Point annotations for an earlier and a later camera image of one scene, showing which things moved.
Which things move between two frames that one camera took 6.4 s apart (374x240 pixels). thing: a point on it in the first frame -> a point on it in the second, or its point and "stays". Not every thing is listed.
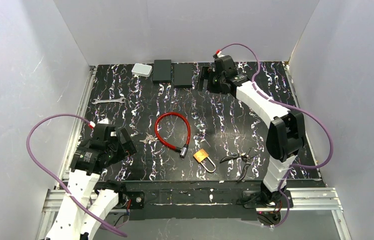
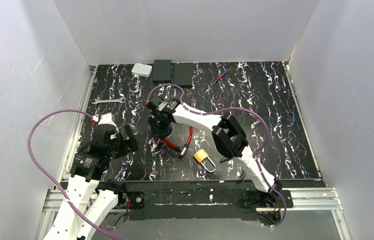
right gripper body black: (209, 79) -> (159, 129)
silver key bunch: (148, 137) -> (153, 144)
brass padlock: (201, 155) stays
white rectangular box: (141, 70) stays
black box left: (161, 71) stays
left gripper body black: (122, 141) stays
